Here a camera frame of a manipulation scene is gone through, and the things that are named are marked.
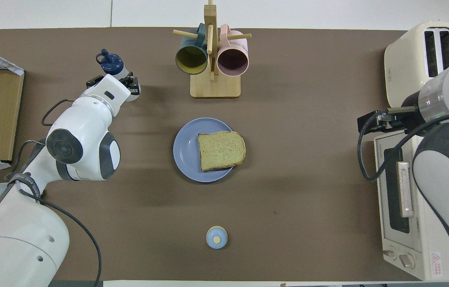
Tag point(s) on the small blue dome bell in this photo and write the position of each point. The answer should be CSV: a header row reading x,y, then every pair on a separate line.
x,y
216,238

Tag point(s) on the brown table mat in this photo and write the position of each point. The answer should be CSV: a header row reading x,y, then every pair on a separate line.
x,y
288,219

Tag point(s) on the white toaster oven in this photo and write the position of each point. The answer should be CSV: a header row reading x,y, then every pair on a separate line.
x,y
391,187

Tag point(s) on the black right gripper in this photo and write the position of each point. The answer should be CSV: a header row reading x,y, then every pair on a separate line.
x,y
409,117

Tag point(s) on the translucent squeeze bottle blue cap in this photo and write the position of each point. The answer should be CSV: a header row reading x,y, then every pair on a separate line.
x,y
110,63

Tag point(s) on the cream two-slot toaster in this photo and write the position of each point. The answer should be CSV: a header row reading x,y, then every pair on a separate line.
x,y
403,59

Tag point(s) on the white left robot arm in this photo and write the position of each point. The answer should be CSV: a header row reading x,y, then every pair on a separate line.
x,y
77,131

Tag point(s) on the wooden mug tree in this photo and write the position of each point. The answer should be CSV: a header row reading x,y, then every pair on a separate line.
x,y
215,87

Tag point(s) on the blue round plate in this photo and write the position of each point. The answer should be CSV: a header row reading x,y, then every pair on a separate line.
x,y
186,151

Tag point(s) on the toasted bread slice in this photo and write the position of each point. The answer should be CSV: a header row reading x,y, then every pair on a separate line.
x,y
221,150

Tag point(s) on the pink mug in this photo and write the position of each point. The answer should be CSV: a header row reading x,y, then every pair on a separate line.
x,y
232,61

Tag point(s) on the dark teal mug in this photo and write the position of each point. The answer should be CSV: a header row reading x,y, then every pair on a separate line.
x,y
191,59

